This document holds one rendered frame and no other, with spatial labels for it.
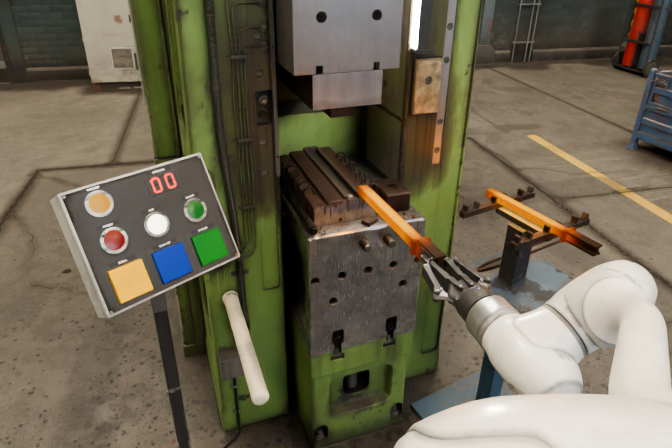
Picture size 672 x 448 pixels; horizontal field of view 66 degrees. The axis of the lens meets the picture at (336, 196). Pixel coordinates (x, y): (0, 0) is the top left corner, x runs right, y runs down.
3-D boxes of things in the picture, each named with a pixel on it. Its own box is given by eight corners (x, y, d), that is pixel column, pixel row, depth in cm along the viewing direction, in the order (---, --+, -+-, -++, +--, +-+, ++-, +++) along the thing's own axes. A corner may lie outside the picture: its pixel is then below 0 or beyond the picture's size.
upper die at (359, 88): (381, 104, 142) (383, 69, 138) (312, 110, 136) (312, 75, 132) (329, 71, 178) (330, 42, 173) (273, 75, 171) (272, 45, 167)
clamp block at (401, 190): (410, 210, 162) (412, 191, 159) (386, 214, 159) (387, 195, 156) (393, 194, 172) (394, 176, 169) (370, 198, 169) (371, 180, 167)
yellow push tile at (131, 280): (154, 289, 114) (141, 257, 114) (121, 304, 109) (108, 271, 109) (151, 289, 115) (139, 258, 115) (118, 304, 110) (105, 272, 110)
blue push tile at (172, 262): (194, 270, 120) (182, 241, 120) (164, 284, 115) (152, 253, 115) (190, 271, 122) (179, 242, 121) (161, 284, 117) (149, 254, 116)
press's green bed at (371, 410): (404, 424, 199) (413, 330, 178) (312, 454, 187) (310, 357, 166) (350, 332, 245) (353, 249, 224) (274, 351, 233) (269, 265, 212)
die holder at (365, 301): (415, 331, 178) (426, 217, 158) (310, 358, 166) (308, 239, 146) (353, 248, 225) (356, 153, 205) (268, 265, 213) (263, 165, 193)
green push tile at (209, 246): (229, 254, 127) (218, 226, 126) (203, 266, 122) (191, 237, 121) (225, 255, 128) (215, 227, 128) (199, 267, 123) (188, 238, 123)
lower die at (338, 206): (375, 216, 158) (376, 191, 154) (313, 227, 152) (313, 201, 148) (329, 165, 193) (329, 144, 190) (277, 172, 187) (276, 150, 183)
